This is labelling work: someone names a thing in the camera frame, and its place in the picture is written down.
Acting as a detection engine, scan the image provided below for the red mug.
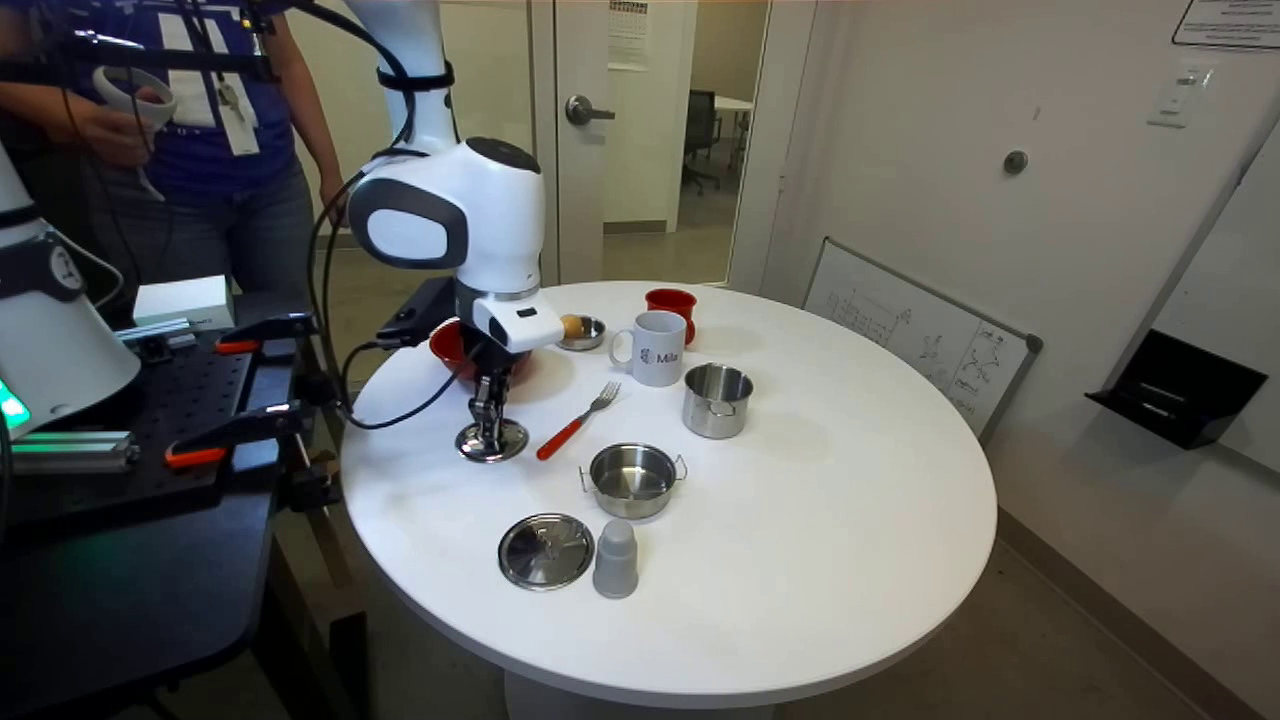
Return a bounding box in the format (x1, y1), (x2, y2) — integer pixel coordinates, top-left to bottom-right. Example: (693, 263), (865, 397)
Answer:
(640, 284), (702, 348)

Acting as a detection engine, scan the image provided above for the flat steel dish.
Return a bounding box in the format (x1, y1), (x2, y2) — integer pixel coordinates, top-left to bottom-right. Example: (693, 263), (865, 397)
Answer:
(493, 509), (598, 594)

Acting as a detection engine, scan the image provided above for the black marker tray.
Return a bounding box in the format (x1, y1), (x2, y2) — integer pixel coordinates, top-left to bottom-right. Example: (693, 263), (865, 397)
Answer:
(1085, 330), (1272, 451)

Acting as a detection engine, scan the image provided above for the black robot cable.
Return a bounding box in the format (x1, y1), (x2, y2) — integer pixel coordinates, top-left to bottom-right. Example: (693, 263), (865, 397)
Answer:
(284, 0), (470, 437)

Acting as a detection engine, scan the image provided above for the small steel lid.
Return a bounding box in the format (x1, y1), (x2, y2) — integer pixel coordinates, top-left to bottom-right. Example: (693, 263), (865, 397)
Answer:
(451, 414), (531, 470)

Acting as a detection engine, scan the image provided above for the wall whiteboard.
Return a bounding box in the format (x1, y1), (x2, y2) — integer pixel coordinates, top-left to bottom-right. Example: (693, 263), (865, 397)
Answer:
(1144, 105), (1280, 477)

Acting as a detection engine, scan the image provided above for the person's left forearm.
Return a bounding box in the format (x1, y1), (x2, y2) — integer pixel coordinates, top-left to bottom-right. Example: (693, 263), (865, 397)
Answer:
(262, 15), (345, 183)

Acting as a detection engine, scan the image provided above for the black breadboard table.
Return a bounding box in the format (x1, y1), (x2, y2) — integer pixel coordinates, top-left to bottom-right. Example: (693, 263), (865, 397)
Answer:
(0, 313), (353, 715)

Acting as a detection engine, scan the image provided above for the red bowl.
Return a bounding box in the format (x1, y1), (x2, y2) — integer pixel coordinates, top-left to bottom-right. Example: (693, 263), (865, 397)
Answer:
(428, 316), (572, 403)

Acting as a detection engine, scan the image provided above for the small shallow steel pot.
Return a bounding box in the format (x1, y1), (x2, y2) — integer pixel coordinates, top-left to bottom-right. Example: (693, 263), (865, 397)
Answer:
(577, 442), (693, 525)

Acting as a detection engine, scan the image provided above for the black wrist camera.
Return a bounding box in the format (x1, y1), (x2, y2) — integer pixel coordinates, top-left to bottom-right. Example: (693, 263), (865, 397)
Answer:
(374, 275), (467, 351)

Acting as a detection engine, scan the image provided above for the person in blue shirt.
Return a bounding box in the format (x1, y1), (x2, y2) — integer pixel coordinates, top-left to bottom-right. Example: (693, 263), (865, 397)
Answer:
(0, 0), (323, 316)

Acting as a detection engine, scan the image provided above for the tall steel pot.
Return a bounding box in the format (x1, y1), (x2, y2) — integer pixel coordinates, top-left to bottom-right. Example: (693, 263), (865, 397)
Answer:
(677, 361), (760, 445)

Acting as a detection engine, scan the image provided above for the silver door handle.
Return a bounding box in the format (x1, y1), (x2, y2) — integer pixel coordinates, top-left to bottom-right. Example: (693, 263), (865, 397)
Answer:
(560, 91), (619, 132)

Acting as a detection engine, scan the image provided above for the white mug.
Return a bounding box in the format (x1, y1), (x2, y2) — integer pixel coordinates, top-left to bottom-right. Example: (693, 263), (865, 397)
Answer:
(605, 308), (696, 391)

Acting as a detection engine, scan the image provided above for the grey handheld controller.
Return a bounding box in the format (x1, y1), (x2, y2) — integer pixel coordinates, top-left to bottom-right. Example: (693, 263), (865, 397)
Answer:
(89, 60), (179, 138)

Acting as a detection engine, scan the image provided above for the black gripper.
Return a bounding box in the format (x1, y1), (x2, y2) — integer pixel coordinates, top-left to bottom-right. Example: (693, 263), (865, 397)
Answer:
(459, 334), (525, 442)

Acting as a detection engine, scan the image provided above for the white dome device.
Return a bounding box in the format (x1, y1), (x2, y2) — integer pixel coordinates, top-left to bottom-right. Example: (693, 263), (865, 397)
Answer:
(0, 138), (142, 432)

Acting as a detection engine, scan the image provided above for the white wall sign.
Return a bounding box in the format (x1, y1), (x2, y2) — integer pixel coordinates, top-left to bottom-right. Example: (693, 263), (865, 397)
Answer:
(1171, 0), (1280, 57)

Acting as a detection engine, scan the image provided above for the black clamp orange handle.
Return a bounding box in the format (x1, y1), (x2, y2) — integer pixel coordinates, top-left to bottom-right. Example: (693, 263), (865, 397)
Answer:
(194, 308), (323, 366)
(161, 397), (317, 477)

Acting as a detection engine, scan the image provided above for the small steel pan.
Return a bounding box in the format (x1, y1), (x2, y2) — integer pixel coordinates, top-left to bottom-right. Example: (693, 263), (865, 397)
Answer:
(557, 313), (612, 357)

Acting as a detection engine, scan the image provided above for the grey plastic cup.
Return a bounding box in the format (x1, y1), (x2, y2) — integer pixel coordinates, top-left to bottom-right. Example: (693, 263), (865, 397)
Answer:
(589, 518), (645, 606)

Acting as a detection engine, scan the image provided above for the leaning whiteboard with drawings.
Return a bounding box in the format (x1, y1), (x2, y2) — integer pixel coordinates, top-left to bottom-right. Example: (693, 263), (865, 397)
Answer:
(800, 238), (1049, 442)

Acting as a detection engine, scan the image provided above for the white box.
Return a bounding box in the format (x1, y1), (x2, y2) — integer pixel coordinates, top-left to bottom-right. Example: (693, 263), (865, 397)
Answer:
(128, 273), (239, 338)

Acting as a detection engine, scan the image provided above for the person's right hand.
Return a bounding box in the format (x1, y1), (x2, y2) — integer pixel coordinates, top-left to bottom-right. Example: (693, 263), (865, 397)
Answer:
(58, 87), (174, 176)

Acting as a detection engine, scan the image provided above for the white door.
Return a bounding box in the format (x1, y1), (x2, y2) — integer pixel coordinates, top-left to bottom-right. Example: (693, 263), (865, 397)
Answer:
(546, 0), (615, 289)

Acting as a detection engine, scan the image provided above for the person's right forearm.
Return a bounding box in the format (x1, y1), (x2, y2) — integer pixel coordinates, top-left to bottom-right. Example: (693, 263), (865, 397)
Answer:
(0, 74), (82, 132)

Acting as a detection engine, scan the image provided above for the person's left hand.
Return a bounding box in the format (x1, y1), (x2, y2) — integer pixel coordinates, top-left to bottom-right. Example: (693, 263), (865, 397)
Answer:
(317, 169), (353, 243)

